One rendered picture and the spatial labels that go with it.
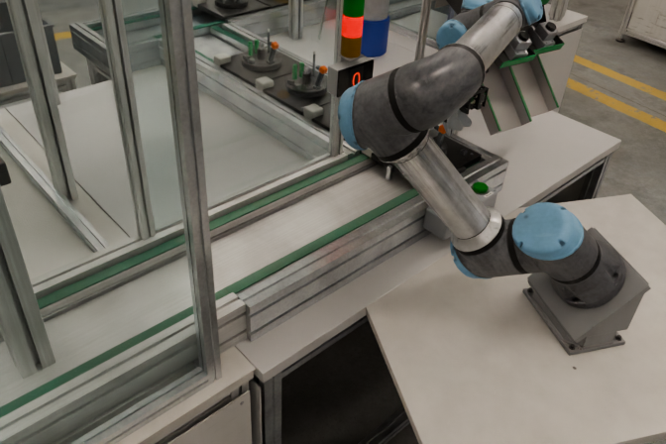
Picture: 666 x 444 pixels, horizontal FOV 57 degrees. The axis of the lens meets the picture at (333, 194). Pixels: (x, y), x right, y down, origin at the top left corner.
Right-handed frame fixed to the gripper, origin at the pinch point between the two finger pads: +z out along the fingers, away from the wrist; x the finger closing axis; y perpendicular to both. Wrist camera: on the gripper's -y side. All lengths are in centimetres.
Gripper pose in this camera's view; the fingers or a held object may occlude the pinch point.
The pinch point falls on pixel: (448, 130)
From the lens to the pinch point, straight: 165.3
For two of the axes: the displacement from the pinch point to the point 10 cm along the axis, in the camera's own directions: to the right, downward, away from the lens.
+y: 6.7, 4.5, -5.9
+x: 7.4, -3.5, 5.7
